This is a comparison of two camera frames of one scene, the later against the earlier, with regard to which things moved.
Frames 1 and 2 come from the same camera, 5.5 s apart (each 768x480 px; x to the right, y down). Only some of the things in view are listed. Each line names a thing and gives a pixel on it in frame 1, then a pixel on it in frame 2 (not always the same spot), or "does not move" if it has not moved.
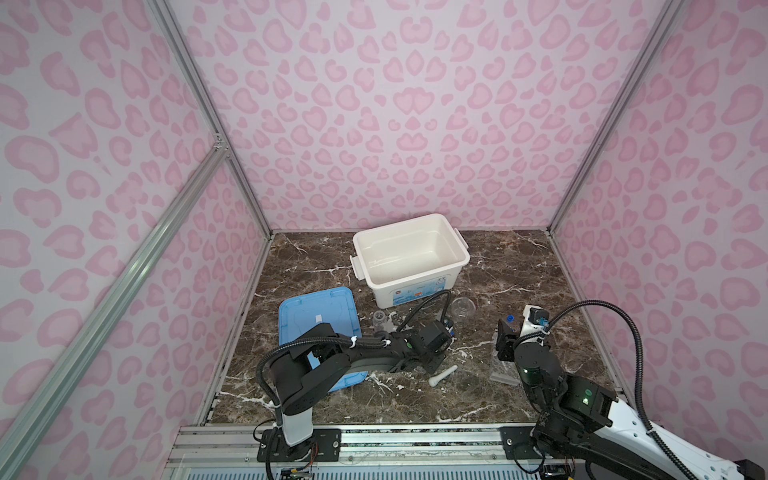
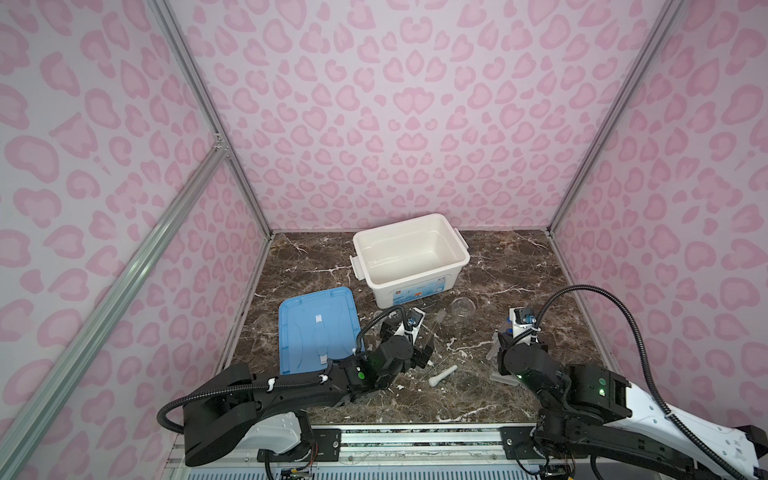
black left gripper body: x=433 y=362 → x=420 y=355
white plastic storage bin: x=409 y=261 does not move
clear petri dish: x=462 y=308 does not move
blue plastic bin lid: x=299 y=318 does not move
